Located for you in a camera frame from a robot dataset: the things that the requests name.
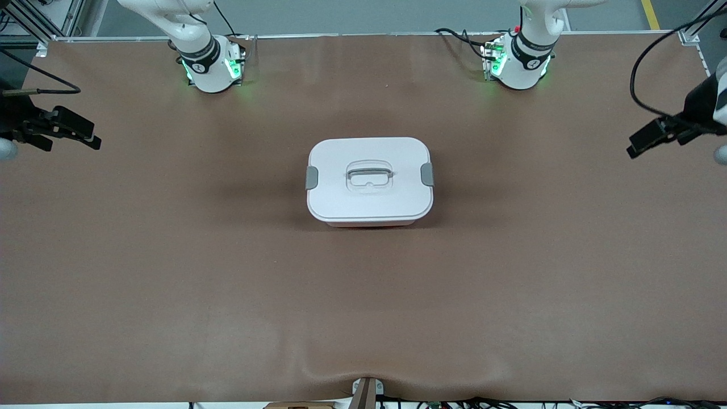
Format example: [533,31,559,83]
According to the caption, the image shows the white box lid grey latches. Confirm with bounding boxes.
[306,137,435,223]

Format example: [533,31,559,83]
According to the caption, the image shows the pink plastic box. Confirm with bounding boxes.
[325,219,421,229]

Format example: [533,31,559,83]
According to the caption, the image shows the brown table mat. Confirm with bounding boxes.
[0,31,727,405]

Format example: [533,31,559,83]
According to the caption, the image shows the aluminium frame struts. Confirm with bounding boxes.
[679,0,727,46]
[0,0,86,43]

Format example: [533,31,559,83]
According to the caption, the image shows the black right arm base cable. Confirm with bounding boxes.
[213,0,242,37]

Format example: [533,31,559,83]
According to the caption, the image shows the black arm base cable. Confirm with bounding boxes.
[213,0,242,37]
[434,27,498,63]

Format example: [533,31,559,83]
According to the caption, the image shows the black left arm base cable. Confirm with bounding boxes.
[434,27,498,63]

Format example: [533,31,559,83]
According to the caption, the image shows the silver table edge rail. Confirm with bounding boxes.
[51,31,682,43]

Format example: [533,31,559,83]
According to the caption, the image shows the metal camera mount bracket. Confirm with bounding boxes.
[351,377,385,409]

